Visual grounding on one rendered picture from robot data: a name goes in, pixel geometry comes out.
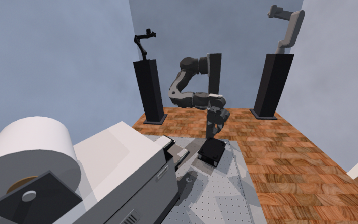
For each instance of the white material roll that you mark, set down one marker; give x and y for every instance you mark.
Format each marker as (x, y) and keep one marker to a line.
(33, 145)

